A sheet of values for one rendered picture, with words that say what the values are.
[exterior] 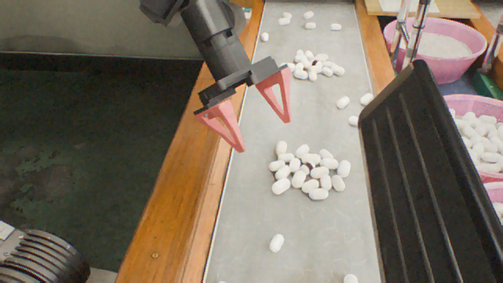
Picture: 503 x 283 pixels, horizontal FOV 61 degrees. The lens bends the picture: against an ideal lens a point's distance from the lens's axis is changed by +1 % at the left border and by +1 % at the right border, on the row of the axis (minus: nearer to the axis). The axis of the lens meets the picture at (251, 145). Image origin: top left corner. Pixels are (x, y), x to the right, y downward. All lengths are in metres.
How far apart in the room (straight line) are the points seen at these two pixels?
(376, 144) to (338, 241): 0.37
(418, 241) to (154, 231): 0.48
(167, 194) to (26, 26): 2.20
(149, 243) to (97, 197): 1.24
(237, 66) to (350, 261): 0.33
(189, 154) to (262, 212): 0.18
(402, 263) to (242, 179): 0.54
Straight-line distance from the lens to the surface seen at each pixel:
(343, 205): 0.75
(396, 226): 0.29
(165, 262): 0.64
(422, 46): 1.34
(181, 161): 0.79
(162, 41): 2.55
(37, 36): 2.83
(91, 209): 1.85
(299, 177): 0.76
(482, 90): 1.26
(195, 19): 0.59
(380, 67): 1.12
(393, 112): 0.36
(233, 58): 0.58
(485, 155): 0.94
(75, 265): 0.69
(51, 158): 2.17
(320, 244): 0.69
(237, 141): 0.57
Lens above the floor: 1.28
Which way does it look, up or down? 39 degrees down
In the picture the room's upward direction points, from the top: straight up
